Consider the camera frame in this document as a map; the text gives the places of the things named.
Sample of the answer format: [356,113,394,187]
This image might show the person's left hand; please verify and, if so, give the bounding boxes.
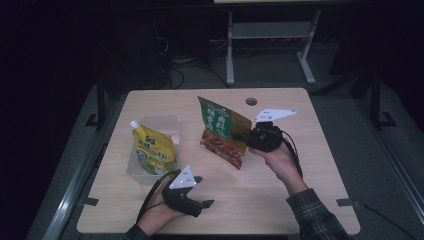
[136,181,186,237]

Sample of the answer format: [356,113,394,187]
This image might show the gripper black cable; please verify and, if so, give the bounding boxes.
[135,170,183,224]
[280,129,305,178]

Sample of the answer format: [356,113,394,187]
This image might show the grey table edge bracket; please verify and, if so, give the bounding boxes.
[336,198,363,208]
[78,197,100,208]

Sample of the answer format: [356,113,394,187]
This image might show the person's right hand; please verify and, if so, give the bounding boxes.
[248,141,310,197]

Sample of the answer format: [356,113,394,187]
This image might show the clear plastic container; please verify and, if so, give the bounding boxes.
[125,114,184,186]

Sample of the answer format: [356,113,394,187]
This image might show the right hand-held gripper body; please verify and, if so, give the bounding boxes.
[245,107,298,154]

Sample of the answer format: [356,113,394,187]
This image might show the black metal stand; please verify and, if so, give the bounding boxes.
[84,75,108,130]
[365,68,398,130]

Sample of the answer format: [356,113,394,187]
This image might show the black floor cables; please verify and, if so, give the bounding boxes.
[156,34,231,90]

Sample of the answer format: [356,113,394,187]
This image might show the yellow spout pouch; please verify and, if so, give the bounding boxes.
[129,120,178,176]

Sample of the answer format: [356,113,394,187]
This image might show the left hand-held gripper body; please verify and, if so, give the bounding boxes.
[161,165,205,218]

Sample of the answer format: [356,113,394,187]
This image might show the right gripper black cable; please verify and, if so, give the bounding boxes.
[280,129,305,178]

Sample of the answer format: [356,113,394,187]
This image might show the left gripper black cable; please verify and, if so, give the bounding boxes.
[135,170,183,224]

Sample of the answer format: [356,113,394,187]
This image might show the thin black floor cable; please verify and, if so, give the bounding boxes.
[361,203,413,239]

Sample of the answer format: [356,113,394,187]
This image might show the white metal table frame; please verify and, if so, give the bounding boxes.
[225,9,323,86]

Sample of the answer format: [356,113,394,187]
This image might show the green and red sauce packet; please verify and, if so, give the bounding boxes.
[197,96,253,171]

